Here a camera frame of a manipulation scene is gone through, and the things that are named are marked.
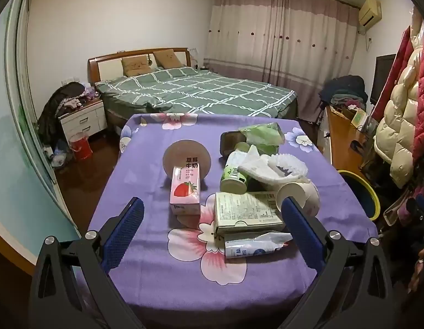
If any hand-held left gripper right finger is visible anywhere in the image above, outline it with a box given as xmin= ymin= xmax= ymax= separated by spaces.
xmin=277 ymin=196 xmax=396 ymax=329

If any round wooden disc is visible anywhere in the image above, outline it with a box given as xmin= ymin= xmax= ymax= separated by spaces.
xmin=163 ymin=139 xmax=212 ymax=182

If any crushed white blue packet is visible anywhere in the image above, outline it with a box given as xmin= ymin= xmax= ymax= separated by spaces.
xmin=224 ymin=232 xmax=293 ymax=259

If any pink strawberry milk carton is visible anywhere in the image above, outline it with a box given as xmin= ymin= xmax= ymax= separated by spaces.
xmin=170 ymin=165 xmax=201 ymax=216

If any beige printed carton box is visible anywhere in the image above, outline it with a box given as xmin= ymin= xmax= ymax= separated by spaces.
xmin=214 ymin=191 xmax=288 ymax=236

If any sliding wardrobe door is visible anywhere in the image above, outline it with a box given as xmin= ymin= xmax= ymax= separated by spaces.
xmin=0 ymin=0 xmax=82 ymax=244

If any pile of folded clothes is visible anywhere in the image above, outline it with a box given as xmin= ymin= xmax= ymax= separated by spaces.
xmin=318 ymin=75 xmax=368 ymax=112

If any white puffer jacket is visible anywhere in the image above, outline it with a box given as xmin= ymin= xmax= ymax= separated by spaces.
xmin=373 ymin=17 xmax=424 ymax=189

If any dark clothes heap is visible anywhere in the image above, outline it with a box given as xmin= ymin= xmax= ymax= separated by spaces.
xmin=38 ymin=82 xmax=87 ymax=144

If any red bucket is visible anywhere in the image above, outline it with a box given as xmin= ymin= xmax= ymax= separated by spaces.
xmin=68 ymin=132 xmax=93 ymax=161

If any pink white curtain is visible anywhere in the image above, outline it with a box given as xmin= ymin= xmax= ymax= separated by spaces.
xmin=203 ymin=0 xmax=360 ymax=120

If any brown pillow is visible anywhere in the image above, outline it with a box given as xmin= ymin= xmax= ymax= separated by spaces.
xmin=121 ymin=56 xmax=152 ymax=76
xmin=153 ymin=50 xmax=185 ymax=69

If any black television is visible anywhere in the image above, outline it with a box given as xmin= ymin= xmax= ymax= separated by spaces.
xmin=370 ymin=54 xmax=397 ymax=106

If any wooden bed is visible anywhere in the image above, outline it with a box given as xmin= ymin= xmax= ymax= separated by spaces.
xmin=88 ymin=47 xmax=298 ymax=134

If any wooden desk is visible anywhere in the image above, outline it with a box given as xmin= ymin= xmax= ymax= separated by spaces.
xmin=323 ymin=104 xmax=377 ymax=179

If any white nightstand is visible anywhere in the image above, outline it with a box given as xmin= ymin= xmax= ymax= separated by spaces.
xmin=58 ymin=98 xmax=108 ymax=141

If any green plaid duvet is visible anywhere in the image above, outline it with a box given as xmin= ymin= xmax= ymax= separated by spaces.
xmin=95 ymin=67 xmax=296 ymax=117

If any green plastic bag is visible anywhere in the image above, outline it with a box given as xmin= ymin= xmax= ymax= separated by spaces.
xmin=238 ymin=122 xmax=286 ymax=155

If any beige air conditioner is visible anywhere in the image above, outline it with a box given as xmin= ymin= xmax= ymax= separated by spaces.
xmin=358 ymin=0 xmax=382 ymax=27

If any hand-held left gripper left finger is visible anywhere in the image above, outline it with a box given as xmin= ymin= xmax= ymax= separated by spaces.
xmin=28 ymin=197 xmax=147 ymax=329

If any white paper cup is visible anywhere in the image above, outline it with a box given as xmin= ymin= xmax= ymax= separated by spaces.
xmin=276 ymin=181 xmax=320 ymax=217

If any blue trash bin yellow rim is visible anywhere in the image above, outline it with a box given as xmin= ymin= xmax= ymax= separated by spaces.
xmin=337 ymin=169 xmax=381 ymax=222

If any white tissue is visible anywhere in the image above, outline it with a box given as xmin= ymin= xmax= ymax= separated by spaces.
xmin=237 ymin=144 xmax=277 ymax=182

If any purple floral tablecloth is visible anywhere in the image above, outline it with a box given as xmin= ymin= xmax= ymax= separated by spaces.
xmin=73 ymin=112 xmax=379 ymax=316

